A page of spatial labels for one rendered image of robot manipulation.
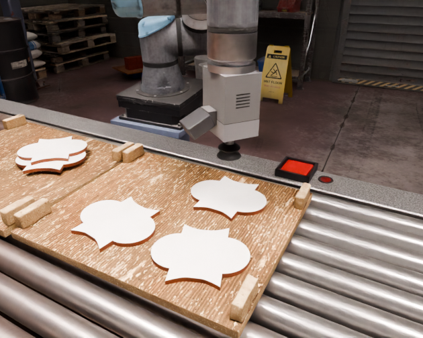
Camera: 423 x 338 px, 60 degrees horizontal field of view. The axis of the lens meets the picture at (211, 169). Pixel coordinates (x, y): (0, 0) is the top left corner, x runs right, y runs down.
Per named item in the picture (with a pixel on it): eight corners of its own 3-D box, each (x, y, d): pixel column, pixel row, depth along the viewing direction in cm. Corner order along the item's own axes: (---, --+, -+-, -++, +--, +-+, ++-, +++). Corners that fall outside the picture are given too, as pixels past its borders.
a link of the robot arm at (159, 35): (142, 55, 124) (136, 12, 117) (181, 52, 125) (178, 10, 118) (140, 65, 114) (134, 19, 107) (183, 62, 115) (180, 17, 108)
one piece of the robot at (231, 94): (170, 43, 56) (174, 141, 64) (191, 53, 49) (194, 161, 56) (238, 38, 60) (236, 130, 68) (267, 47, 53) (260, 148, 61)
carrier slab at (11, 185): (27, 126, 105) (26, 121, 104) (139, 157, 87) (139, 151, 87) (-116, 178, 78) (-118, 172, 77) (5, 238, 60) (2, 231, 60)
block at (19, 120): (23, 122, 103) (21, 113, 102) (27, 123, 103) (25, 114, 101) (3, 129, 99) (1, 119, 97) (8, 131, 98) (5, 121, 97)
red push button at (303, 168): (287, 163, 85) (288, 159, 84) (313, 170, 83) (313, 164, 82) (278, 175, 80) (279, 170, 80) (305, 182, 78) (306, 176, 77)
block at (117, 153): (129, 151, 87) (128, 140, 85) (135, 152, 86) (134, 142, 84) (112, 161, 82) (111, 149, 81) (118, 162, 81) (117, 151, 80)
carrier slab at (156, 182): (142, 156, 88) (141, 150, 87) (311, 200, 71) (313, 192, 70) (12, 239, 60) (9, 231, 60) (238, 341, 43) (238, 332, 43)
